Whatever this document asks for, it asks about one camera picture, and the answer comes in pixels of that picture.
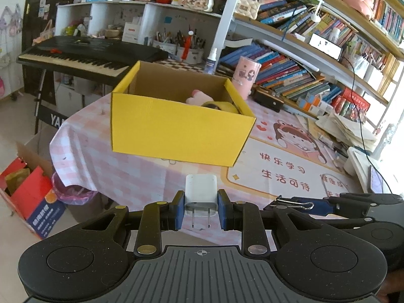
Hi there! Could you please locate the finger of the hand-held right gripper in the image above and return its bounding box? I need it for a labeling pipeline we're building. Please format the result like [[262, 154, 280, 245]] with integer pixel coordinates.
[[290, 192, 404, 218], [311, 216, 379, 230]]

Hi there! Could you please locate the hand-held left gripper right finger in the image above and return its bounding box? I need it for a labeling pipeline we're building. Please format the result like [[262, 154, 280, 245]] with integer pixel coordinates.
[[218, 189, 327, 257]]

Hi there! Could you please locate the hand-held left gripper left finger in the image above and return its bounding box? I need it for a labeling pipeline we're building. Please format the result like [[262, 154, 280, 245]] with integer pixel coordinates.
[[78, 190, 186, 257]]

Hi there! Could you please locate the white charger plug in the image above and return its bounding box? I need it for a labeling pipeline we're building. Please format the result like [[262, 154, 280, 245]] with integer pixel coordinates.
[[184, 173, 219, 229]]

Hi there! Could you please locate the black binder clip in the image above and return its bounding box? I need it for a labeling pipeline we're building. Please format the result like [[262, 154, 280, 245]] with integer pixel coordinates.
[[263, 195, 315, 211]]

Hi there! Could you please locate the yellow cardboard box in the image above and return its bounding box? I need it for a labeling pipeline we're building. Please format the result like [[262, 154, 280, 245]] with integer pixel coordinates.
[[110, 61, 257, 168]]

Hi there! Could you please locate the yellow tape roll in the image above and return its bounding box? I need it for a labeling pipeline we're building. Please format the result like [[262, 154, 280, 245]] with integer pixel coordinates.
[[201, 101, 239, 114]]

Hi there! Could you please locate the pink plush toy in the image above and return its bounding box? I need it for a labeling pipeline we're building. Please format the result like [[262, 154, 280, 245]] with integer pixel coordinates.
[[186, 89, 216, 105]]

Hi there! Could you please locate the white plastic device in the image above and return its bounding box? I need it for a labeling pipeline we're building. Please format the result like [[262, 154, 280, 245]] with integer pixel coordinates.
[[343, 147, 386, 194]]

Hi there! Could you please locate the stack of papers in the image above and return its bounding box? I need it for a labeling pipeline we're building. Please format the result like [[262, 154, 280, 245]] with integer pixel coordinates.
[[308, 110, 379, 161]]

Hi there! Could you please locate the pink bin bag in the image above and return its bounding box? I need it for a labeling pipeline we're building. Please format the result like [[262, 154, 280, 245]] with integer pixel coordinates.
[[51, 171, 99, 205]]

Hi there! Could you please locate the row of red books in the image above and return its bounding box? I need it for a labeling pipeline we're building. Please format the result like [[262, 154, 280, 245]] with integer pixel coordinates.
[[330, 88, 370, 123]]

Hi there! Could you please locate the pink cartoon tumbler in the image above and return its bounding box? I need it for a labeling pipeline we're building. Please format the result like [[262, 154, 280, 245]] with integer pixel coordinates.
[[232, 56, 262, 100]]

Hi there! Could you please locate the red cardboard box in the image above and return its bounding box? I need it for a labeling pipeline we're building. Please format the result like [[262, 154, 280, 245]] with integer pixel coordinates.
[[0, 142, 67, 240]]

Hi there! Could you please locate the wooden chessboard box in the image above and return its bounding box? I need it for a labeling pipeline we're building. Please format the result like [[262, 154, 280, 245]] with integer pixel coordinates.
[[156, 58, 210, 74]]

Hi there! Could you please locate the white spray bottle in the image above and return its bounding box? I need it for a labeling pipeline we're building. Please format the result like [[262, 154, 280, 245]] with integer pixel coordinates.
[[204, 47, 219, 74]]

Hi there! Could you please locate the black keyboard stand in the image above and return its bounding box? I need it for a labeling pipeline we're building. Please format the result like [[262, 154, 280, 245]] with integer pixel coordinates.
[[33, 68, 83, 135]]

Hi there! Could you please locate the smartphone with lit screen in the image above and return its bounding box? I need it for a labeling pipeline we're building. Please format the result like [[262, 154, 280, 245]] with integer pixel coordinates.
[[308, 33, 343, 61]]

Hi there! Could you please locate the red white-capped pen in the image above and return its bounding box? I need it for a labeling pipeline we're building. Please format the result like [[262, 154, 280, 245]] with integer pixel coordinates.
[[184, 30, 194, 60]]

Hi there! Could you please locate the black electronic keyboard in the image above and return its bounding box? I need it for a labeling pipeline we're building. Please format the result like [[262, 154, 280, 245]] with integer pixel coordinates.
[[16, 35, 169, 87]]

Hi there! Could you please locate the white carton red label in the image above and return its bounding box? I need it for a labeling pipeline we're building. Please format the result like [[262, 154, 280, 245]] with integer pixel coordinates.
[[122, 22, 141, 44]]

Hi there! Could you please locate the white wooden bookshelf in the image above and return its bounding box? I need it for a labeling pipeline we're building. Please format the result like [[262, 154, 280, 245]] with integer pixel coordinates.
[[210, 0, 404, 127]]

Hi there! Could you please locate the white quilted handbag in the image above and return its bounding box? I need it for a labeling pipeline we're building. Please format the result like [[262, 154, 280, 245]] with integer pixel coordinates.
[[237, 0, 262, 19]]

